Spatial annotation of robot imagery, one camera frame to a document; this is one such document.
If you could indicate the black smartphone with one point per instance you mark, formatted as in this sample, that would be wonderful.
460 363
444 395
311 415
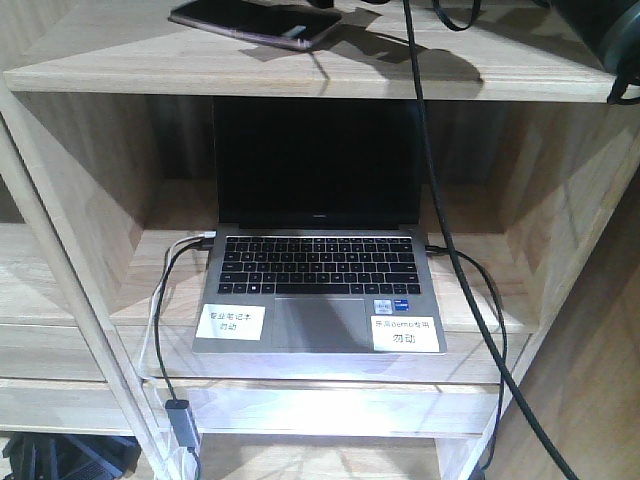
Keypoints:
292 27

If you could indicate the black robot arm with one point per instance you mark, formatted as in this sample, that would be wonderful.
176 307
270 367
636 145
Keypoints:
609 28

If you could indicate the wooden desk shelf unit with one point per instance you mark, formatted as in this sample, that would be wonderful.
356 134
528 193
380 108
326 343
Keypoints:
77 82

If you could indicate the silver laptop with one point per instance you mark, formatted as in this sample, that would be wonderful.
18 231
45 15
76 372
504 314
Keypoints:
319 206

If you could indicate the white paper label left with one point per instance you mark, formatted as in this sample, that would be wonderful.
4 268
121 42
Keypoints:
231 322

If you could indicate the black router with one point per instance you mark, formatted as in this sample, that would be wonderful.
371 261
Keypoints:
70 456

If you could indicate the grey cable adapter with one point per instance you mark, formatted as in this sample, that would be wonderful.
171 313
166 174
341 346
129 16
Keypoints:
183 423

